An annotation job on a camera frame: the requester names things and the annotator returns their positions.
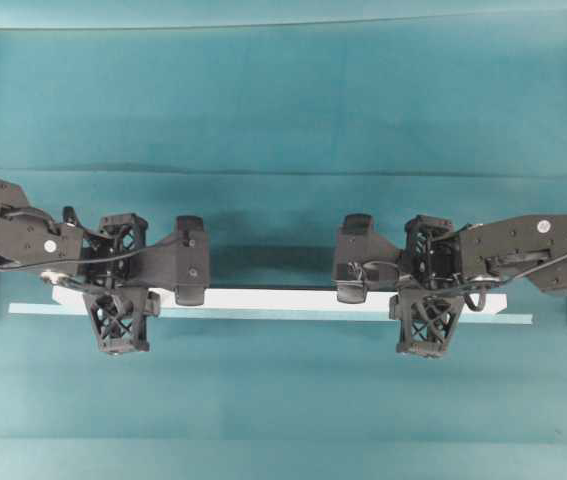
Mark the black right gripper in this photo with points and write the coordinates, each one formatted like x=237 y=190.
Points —
x=429 y=262

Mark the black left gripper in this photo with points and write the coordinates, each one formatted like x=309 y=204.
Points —
x=119 y=319

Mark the white wooden board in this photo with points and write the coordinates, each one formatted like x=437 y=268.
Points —
x=271 y=299

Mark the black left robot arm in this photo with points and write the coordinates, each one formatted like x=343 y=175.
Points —
x=31 y=240

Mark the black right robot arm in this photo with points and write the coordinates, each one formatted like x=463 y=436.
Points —
x=531 y=247

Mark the light blue tape strip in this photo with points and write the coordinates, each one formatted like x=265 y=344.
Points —
x=286 y=315

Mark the teal table cloth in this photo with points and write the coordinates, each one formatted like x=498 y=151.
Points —
x=272 y=135

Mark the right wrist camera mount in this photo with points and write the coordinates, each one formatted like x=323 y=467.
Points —
x=363 y=260

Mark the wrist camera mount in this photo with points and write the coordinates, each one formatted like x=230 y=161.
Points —
x=363 y=260
x=179 y=263

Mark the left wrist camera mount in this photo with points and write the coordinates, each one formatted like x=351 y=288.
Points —
x=179 y=263

